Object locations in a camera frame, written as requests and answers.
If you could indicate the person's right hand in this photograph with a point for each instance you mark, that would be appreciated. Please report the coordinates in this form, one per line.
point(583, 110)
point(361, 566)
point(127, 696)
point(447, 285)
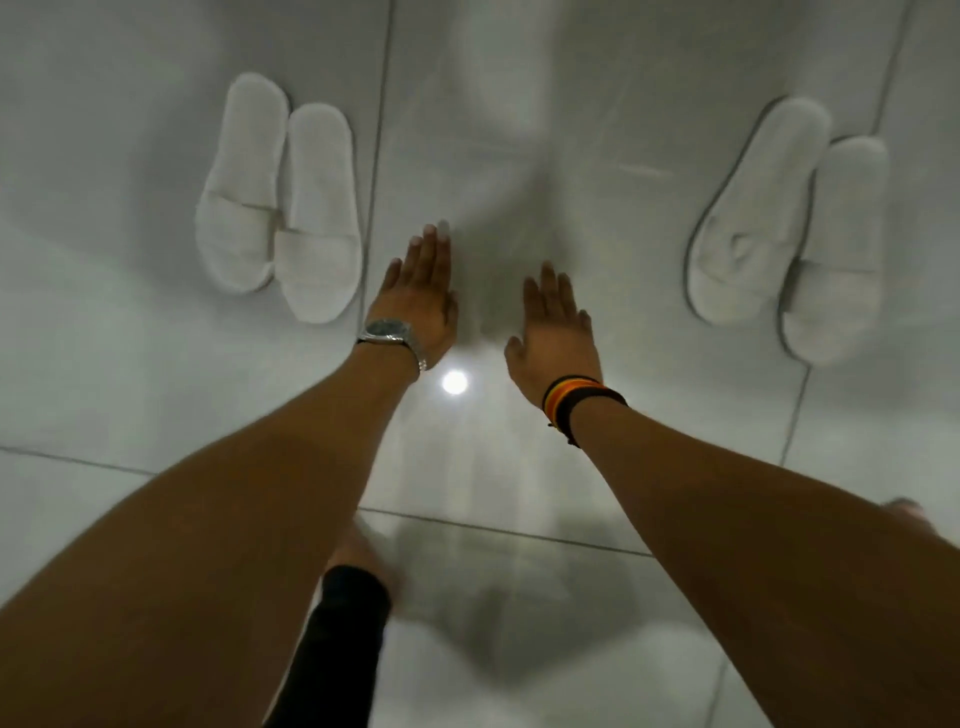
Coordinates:
point(553, 345)

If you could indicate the person's left hand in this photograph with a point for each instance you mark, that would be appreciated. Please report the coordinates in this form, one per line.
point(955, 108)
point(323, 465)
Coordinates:
point(416, 307)

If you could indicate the person's left little finger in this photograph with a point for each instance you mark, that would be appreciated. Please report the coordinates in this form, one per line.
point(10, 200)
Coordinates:
point(391, 275)

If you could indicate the person's right little finger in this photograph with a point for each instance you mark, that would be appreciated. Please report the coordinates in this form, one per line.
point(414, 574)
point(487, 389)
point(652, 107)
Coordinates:
point(585, 322)

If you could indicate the person's left thumb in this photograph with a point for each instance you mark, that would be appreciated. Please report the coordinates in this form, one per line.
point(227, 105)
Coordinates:
point(451, 309)

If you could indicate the person's right middle finger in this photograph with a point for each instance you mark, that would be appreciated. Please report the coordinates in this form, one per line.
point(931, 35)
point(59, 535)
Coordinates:
point(549, 289)

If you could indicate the person's right thumb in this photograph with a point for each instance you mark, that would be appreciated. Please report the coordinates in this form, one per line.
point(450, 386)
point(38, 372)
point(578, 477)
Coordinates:
point(514, 358)

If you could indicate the person's left middle finger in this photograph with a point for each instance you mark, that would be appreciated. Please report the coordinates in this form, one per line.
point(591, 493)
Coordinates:
point(427, 256)

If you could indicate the person's left forearm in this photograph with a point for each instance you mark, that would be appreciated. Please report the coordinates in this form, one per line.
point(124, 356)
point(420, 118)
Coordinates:
point(225, 540)

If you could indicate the person's right forearm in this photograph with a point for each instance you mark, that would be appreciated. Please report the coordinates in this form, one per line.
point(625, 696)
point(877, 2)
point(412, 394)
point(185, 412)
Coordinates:
point(750, 540)

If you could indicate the silver wristwatch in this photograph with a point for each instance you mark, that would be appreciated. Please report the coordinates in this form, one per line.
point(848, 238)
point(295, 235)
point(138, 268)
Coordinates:
point(388, 331)

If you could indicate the orange and black wristbands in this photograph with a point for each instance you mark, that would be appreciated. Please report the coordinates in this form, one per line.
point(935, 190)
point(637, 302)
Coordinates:
point(571, 394)

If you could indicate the white slipper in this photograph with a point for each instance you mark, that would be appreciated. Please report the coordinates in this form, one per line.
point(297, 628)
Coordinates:
point(241, 187)
point(319, 225)
point(836, 262)
point(754, 217)

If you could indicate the person's left foot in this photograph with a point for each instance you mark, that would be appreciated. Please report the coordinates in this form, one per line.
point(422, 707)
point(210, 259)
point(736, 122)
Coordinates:
point(364, 551)

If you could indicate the person's foot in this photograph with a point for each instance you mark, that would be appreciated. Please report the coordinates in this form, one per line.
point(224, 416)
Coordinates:
point(909, 514)
point(364, 551)

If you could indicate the person's black trouser leg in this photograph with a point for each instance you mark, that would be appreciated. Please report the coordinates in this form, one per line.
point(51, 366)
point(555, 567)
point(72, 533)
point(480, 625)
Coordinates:
point(337, 652)

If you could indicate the person's right foot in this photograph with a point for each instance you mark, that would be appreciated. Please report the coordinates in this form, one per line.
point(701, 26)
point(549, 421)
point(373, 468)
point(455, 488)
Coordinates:
point(909, 514)

